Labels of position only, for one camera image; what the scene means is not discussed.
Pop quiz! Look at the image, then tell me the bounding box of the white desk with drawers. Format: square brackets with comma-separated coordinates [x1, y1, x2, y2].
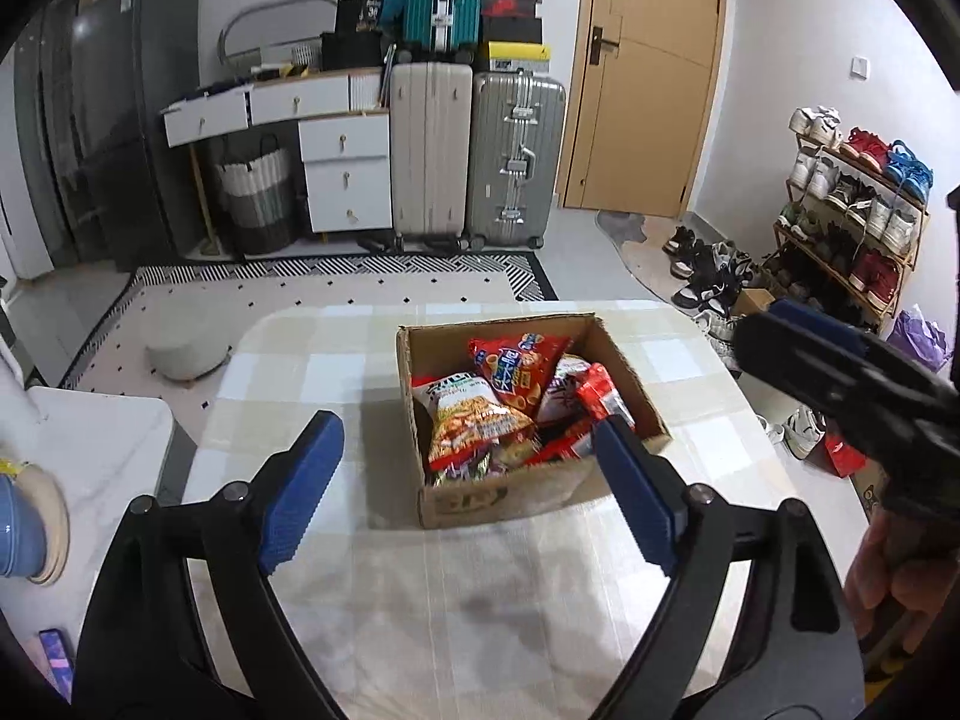
[161, 67, 395, 242]

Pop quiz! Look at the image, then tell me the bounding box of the small brown cardboard box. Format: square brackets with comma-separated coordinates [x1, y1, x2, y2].
[855, 457, 890, 519]

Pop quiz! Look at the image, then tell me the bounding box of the purple snack packet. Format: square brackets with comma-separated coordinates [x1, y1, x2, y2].
[535, 356, 594, 425]

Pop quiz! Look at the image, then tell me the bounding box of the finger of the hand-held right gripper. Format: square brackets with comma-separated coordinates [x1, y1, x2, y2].
[733, 313, 865, 422]
[767, 298, 884, 362]

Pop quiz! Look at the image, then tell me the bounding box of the grey round pouf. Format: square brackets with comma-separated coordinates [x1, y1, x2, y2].
[146, 319, 233, 384]

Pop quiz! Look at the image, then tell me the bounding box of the purple bag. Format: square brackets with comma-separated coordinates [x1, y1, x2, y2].
[892, 306, 954, 373]

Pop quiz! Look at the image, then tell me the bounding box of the beige suitcase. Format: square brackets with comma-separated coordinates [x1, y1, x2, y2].
[390, 60, 476, 251]

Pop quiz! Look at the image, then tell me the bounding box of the red checked snack packet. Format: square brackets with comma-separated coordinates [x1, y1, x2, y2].
[525, 420, 602, 467]

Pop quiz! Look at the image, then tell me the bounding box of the red white snack packet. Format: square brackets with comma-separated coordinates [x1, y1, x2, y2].
[576, 364, 635, 429]

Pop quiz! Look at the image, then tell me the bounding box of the person's right hand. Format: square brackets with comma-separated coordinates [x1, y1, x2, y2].
[842, 512, 960, 662]

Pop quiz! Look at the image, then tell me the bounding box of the yellow black shoe box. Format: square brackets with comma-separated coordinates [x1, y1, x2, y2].
[480, 41, 553, 77]

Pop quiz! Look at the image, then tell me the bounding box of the stack of blue bowls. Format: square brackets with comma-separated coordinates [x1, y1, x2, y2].
[0, 472, 48, 579]

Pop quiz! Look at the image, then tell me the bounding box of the black storage box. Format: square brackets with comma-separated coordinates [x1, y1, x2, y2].
[322, 30, 386, 71]

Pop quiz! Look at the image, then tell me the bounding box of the purple flat packet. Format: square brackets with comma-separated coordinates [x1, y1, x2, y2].
[39, 628, 77, 695]

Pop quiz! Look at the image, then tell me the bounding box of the red blue label chip bag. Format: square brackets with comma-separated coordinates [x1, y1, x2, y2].
[469, 331, 575, 422]

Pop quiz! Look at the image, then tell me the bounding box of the patterned rug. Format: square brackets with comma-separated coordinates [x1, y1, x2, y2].
[60, 251, 560, 422]

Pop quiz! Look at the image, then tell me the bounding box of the dark glass cabinet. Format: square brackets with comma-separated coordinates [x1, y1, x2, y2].
[11, 0, 100, 272]

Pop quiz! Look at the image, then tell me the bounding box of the grey refrigerator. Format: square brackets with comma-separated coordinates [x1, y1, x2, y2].
[71, 0, 200, 272]

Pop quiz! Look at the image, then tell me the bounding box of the shoe rack with shoes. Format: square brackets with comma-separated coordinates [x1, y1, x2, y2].
[782, 105, 935, 310]

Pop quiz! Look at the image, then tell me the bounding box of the black paper bag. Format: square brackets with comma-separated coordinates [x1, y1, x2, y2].
[335, 0, 384, 35]

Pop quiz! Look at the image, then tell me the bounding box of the grey white laundry basket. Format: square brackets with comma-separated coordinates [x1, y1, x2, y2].
[216, 133, 294, 257]

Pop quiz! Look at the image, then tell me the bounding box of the wooden door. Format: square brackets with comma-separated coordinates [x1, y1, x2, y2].
[559, 0, 729, 219]

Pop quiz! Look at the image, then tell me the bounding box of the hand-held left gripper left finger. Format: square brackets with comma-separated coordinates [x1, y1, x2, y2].
[71, 411, 347, 720]

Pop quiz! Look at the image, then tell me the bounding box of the grey door mat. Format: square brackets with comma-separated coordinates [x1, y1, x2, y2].
[596, 210, 703, 302]

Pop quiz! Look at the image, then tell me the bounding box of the stack of beige plates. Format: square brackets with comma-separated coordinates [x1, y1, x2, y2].
[15, 465, 71, 587]

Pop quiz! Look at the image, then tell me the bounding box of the wooden shoe rack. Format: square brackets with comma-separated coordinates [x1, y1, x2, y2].
[775, 135, 932, 332]

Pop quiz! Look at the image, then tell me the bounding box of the white orange stick snack bag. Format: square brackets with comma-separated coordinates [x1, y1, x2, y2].
[411, 373, 536, 470]

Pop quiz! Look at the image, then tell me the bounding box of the arched mirror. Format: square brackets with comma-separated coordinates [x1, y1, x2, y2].
[219, 0, 339, 69]

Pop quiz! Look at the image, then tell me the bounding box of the silver suitcase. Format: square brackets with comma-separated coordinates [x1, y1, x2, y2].
[465, 69, 568, 248]

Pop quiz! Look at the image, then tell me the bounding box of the white marble side table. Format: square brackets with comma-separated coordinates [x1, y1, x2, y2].
[0, 386, 178, 720]

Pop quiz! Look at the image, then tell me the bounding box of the pile of dark shoes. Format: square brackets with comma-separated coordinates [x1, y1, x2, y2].
[664, 225, 827, 460]

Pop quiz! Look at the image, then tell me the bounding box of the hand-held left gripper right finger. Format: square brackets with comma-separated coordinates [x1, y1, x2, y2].
[591, 412, 865, 720]

